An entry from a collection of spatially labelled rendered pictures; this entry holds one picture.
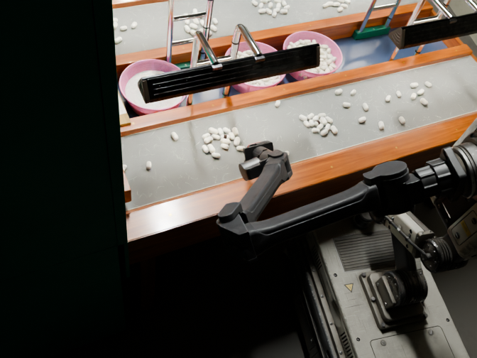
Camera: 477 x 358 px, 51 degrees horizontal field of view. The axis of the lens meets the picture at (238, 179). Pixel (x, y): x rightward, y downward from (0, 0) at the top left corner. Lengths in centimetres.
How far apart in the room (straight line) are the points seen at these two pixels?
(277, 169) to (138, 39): 103
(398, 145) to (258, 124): 56
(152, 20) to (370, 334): 156
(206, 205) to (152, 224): 19
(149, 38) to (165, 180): 72
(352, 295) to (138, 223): 86
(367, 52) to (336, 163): 80
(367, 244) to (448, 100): 75
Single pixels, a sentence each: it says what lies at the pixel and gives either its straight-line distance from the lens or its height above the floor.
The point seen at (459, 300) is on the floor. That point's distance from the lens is 278.
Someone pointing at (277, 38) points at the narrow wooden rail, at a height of 75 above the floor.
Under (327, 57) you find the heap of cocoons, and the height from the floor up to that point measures 73.
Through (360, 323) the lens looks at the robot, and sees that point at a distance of 195.
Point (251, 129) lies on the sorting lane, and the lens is 192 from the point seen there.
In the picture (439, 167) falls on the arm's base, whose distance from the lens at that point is 117.
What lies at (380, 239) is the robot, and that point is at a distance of 213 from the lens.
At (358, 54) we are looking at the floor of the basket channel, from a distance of 248.
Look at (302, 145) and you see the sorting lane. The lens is 192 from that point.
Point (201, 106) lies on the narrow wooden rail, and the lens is 192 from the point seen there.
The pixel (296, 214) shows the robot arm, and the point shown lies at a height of 127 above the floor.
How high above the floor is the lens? 220
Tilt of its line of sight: 56 degrees down
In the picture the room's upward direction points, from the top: 16 degrees clockwise
